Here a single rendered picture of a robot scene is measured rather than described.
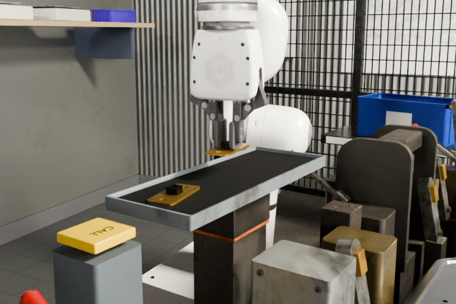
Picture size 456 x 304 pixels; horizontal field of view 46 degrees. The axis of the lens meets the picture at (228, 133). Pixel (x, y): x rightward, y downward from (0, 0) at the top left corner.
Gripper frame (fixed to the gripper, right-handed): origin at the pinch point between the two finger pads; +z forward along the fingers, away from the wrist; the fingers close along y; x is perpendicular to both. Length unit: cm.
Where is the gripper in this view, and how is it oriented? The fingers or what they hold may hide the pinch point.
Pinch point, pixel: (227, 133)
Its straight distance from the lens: 79.3
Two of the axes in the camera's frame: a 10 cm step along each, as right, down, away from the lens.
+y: 9.1, 0.8, -4.1
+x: 4.2, -1.7, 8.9
